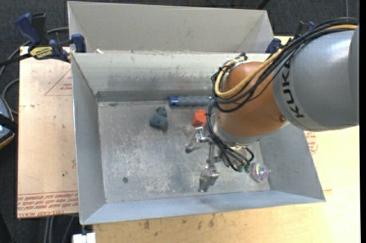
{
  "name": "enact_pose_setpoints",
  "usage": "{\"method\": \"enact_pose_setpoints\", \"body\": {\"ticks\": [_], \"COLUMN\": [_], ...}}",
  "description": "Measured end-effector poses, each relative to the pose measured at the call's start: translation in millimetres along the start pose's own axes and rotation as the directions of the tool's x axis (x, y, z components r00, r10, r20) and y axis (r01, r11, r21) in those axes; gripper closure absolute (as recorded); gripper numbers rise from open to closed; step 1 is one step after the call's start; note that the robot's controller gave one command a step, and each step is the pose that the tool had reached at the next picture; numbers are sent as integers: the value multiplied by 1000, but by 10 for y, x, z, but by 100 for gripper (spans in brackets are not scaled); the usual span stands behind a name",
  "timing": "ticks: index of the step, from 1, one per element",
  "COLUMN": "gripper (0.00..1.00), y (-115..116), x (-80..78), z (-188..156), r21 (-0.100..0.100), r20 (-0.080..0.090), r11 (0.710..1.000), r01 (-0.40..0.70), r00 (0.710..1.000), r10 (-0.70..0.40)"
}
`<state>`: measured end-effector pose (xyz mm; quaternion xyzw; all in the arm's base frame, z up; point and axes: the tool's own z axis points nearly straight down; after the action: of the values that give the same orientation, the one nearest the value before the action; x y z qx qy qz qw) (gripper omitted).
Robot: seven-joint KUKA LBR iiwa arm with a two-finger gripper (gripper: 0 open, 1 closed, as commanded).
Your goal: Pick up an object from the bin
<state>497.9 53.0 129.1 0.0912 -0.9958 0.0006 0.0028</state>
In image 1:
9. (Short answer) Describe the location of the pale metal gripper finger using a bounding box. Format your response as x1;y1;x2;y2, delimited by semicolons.
184;130;213;154
198;159;221;193

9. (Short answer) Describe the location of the red-orange block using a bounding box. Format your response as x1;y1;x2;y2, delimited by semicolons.
190;109;208;128

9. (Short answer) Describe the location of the dark teal cloth lump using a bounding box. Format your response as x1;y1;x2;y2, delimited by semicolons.
148;106;169;132

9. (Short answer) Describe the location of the grey metal bin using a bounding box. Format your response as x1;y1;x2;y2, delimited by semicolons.
67;1;326;226

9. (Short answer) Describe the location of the brown cardboard board, red print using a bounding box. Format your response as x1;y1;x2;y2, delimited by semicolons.
16;46;79;220

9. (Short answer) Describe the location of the blue and grey handle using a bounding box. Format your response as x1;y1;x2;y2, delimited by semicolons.
168;95;213;108

